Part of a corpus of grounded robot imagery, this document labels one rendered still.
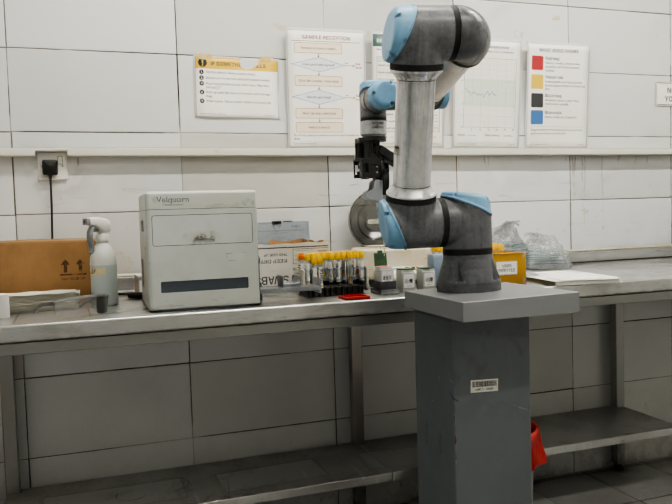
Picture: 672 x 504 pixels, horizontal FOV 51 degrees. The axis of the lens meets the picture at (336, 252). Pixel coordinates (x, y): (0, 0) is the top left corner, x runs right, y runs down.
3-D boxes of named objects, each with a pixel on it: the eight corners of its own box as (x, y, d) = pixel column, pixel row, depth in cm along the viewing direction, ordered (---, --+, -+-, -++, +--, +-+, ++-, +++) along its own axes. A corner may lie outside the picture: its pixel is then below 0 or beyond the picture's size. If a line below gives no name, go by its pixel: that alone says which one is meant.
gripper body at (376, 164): (353, 181, 202) (352, 138, 202) (381, 180, 205) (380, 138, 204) (362, 179, 195) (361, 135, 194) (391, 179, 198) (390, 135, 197)
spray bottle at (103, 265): (86, 308, 188) (82, 217, 186) (87, 305, 196) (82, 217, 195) (119, 306, 190) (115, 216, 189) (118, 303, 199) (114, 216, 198)
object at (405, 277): (403, 292, 203) (402, 269, 203) (396, 290, 208) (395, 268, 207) (415, 291, 205) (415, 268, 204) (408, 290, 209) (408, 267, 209)
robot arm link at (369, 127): (380, 123, 204) (391, 119, 196) (381, 139, 204) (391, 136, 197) (356, 123, 202) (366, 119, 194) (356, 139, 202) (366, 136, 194)
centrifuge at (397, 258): (366, 287, 219) (365, 248, 219) (348, 279, 249) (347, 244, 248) (440, 284, 224) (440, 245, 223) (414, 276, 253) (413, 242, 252)
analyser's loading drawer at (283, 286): (246, 298, 184) (245, 278, 183) (241, 295, 190) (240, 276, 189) (321, 293, 190) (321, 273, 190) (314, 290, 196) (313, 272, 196)
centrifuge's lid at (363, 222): (348, 186, 249) (344, 190, 257) (352, 257, 247) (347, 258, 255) (407, 184, 252) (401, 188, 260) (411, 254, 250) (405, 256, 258)
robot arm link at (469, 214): (501, 247, 163) (499, 188, 162) (445, 250, 161) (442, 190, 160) (482, 245, 175) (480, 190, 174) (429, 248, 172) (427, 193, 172)
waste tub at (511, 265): (487, 287, 209) (486, 253, 208) (466, 283, 222) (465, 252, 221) (527, 285, 212) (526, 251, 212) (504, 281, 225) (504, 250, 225)
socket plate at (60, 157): (38, 180, 223) (36, 152, 223) (38, 180, 224) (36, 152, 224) (67, 179, 226) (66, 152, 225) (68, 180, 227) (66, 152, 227)
